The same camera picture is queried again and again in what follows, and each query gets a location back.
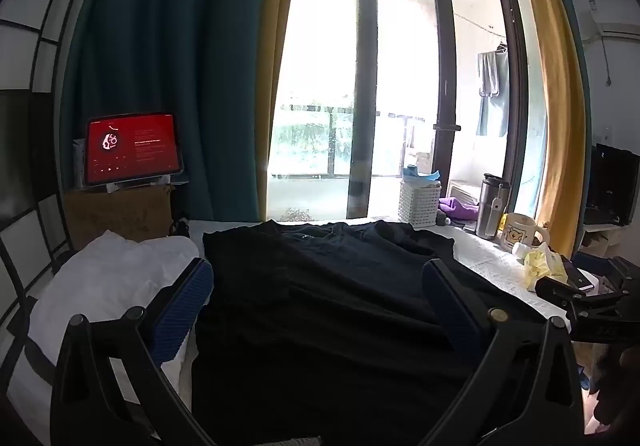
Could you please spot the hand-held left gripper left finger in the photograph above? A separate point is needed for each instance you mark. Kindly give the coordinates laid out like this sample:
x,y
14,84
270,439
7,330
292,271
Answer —
x,y
184,307

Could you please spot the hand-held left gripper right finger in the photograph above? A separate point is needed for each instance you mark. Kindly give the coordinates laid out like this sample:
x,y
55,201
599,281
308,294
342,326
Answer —
x,y
446,296

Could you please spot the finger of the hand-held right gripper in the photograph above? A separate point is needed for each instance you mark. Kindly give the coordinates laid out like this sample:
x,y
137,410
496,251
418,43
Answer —
x,y
622,272
555,290

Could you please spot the black t-shirt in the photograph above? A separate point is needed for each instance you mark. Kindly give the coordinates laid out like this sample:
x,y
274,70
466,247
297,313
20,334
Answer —
x,y
310,301

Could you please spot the person's right hand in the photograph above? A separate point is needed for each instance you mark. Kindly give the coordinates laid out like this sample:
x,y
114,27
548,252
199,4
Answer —
x,y
622,396

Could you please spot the yellow plastic bag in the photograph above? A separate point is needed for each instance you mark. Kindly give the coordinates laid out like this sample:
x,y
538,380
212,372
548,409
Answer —
x,y
542,268

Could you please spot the white textured bedspread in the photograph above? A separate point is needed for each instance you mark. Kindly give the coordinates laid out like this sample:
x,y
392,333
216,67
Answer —
x,y
495,266

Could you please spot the blue slipper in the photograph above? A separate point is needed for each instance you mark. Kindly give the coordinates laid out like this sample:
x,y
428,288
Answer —
x,y
586,378

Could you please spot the white cartoon mug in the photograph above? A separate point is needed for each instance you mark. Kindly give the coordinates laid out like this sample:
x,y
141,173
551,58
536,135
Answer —
x,y
520,232

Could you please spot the black monitor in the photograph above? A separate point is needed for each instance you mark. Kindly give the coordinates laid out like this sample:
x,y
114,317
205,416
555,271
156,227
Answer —
x,y
612,186

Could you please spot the purple cloth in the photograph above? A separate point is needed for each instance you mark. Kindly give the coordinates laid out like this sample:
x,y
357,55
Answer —
x,y
460,208

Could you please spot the white cloth pile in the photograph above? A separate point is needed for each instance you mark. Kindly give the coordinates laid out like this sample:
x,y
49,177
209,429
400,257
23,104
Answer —
x,y
100,276

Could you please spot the white perforated basket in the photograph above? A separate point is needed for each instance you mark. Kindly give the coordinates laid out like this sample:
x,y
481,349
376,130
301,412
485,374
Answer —
x,y
419,203

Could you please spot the stainless steel tumbler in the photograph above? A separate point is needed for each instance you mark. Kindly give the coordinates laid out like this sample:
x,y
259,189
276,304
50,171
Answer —
x,y
491,208

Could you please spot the brown cardboard box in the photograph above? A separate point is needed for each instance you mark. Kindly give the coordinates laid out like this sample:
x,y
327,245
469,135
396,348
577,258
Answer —
x,y
120,213

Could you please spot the blue item on basket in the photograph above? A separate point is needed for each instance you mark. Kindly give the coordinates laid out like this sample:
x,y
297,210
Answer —
x,y
419,173

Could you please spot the tablet with red screen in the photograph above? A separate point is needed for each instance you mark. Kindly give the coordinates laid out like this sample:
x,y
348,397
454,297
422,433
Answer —
x,y
131,148

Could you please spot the yellow curtain near air conditioner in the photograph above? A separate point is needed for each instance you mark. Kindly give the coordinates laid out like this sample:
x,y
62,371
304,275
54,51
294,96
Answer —
x,y
555,101

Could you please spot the blue hanging cloth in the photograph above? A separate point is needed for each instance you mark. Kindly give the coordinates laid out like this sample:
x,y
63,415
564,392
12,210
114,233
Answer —
x,y
495,116

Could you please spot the grey hanging towel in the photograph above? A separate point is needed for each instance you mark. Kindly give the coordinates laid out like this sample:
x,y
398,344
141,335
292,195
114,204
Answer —
x,y
487,73

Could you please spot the white air conditioner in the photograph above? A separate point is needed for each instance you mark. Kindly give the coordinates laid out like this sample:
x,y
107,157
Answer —
x,y
620,27

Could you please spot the yellow curtain beside teal curtain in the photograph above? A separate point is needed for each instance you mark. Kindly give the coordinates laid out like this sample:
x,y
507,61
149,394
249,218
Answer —
x,y
277,51

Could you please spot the dark sliding door frame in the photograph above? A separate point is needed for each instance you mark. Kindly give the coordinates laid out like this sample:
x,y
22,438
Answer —
x,y
365,76

